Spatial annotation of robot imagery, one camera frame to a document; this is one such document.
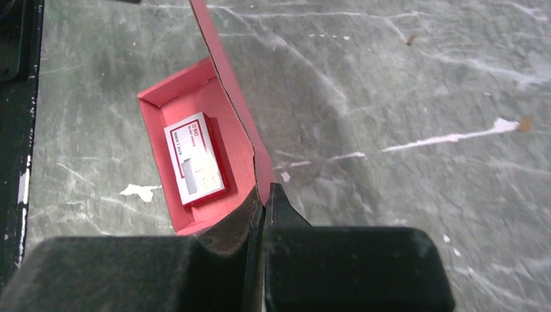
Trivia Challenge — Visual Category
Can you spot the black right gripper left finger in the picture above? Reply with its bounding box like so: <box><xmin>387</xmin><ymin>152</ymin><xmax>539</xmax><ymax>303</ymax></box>
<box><xmin>199</xmin><ymin>187</ymin><xmax>264</xmax><ymax>256</ymax></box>

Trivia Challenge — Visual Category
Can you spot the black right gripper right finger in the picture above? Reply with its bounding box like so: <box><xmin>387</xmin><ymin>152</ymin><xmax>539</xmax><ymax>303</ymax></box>
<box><xmin>264</xmin><ymin>183</ymin><xmax>311</xmax><ymax>228</ymax></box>

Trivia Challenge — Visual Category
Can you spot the red white staples box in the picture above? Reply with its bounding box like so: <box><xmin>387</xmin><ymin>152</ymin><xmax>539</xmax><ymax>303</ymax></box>
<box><xmin>164</xmin><ymin>112</ymin><xmax>230</xmax><ymax>206</ymax></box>

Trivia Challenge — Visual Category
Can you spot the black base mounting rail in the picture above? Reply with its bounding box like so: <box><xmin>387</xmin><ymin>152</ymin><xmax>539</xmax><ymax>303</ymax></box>
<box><xmin>1</xmin><ymin>0</ymin><xmax>45</xmax><ymax>289</ymax></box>

